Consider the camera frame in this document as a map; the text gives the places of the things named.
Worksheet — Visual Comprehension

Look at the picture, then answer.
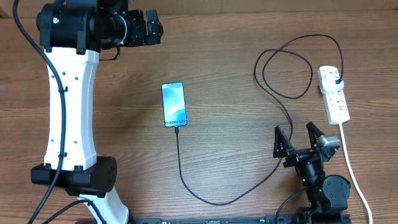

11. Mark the white charger adapter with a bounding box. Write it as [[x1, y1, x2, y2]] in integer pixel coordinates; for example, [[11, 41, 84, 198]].
[[320, 77, 345, 94]]

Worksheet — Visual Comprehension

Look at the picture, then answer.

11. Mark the Galaxy S24+ smartphone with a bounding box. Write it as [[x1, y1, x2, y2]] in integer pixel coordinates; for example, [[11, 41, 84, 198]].
[[161, 82, 188, 128]]

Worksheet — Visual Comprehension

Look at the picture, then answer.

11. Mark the white power strip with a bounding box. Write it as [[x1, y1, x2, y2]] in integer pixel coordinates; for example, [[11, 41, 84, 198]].
[[317, 65, 350, 125]]

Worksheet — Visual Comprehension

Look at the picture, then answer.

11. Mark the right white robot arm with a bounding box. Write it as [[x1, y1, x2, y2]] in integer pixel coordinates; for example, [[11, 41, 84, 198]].
[[266, 122, 351, 224]]

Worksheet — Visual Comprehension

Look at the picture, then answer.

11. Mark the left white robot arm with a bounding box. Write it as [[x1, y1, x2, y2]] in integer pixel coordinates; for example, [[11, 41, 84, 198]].
[[30, 1, 164, 223]]

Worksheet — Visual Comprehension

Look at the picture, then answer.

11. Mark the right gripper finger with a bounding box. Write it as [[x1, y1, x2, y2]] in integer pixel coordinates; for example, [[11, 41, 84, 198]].
[[273, 126, 294, 159], [306, 122, 325, 148]]

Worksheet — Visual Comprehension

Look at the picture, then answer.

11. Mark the black charging cable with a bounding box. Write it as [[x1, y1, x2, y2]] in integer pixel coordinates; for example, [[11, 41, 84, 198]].
[[174, 34, 345, 207]]

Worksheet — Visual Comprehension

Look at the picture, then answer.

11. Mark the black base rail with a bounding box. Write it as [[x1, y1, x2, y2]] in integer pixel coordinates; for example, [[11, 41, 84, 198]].
[[76, 213, 352, 224]]

